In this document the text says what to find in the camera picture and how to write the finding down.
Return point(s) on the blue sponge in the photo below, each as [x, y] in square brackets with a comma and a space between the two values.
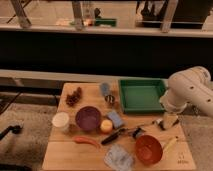
[116, 119]

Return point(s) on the yellow round fruit toy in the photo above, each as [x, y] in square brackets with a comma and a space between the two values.
[106, 126]

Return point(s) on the green tray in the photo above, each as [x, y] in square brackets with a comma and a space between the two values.
[141, 96]

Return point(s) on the red chili pepper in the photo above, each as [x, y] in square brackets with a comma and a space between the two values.
[86, 140]

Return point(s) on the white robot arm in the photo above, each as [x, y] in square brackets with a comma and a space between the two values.
[187, 86]

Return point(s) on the white cup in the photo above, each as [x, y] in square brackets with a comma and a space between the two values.
[61, 121]

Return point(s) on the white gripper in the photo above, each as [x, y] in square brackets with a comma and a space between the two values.
[169, 120]

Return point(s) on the yellow banana toy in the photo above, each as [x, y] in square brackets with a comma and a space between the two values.
[169, 144]

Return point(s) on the blue grey cup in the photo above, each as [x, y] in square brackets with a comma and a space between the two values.
[105, 89]

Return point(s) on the small black object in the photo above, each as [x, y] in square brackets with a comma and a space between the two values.
[137, 133]

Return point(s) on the purple bowl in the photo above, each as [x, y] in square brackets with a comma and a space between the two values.
[88, 118]

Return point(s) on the bunch of dark grapes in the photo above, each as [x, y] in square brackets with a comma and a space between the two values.
[73, 98]

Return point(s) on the black handled utensil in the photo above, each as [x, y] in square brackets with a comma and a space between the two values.
[122, 132]

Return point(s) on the small metal cup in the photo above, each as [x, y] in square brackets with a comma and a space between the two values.
[110, 99]

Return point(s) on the red bowl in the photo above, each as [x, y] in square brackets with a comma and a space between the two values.
[148, 150]

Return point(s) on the black device on floor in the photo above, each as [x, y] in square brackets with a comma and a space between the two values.
[14, 129]

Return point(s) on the clear plastic bag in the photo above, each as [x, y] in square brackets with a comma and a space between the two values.
[118, 159]

